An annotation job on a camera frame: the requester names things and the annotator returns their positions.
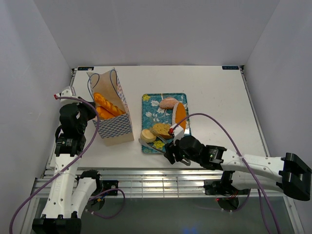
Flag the metal tongs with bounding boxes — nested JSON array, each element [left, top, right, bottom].
[[138, 127, 184, 164]]

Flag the brown baguette slice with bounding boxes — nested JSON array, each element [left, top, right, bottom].
[[153, 123, 171, 138]]

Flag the pale round bread slice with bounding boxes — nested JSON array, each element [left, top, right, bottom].
[[140, 129, 156, 143]]

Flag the orange long fake bread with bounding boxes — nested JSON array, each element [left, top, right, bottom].
[[96, 106, 115, 119]]

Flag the twisted braided fake bread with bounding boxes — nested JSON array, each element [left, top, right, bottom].
[[94, 93, 125, 116]]

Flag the blue checkered paper bag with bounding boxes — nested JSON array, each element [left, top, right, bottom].
[[87, 68, 134, 146]]

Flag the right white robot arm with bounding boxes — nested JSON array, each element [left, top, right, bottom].
[[164, 136, 312, 201]]

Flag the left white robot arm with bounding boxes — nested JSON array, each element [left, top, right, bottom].
[[32, 102, 103, 234]]

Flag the white-edged fake bread slice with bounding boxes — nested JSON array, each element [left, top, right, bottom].
[[172, 102, 187, 125]]

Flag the pink round fake bread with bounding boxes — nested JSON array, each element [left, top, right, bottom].
[[159, 97, 179, 109]]

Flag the teal floral tray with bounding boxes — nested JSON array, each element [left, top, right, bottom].
[[141, 93, 192, 155]]

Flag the left blue corner label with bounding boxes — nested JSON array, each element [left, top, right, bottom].
[[77, 66, 94, 71]]

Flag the blue corner label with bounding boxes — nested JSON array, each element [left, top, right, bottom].
[[222, 66, 239, 70], [77, 66, 94, 71]]

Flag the right blue corner label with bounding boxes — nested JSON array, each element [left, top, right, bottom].
[[222, 66, 239, 70]]

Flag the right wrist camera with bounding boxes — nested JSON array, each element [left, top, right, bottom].
[[168, 124, 184, 145]]

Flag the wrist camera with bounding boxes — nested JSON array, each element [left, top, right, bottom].
[[168, 124, 184, 145], [54, 86, 76, 99]]

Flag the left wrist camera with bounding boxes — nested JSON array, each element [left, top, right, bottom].
[[54, 86, 76, 99]]

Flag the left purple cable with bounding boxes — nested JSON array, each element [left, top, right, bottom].
[[9, 97, 126, 234]]

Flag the aluminium frame rail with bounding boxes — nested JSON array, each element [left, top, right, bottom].
[[30, 168, 294, 199]]

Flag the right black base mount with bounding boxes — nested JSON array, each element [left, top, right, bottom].
[[203, 180, 229, 195]]

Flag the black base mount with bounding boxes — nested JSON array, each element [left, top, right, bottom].
[[203, 180, 229, 195], [100, 180, 119, 196]]

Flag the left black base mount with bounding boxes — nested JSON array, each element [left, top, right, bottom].
[[100, 180, 119, 196]]

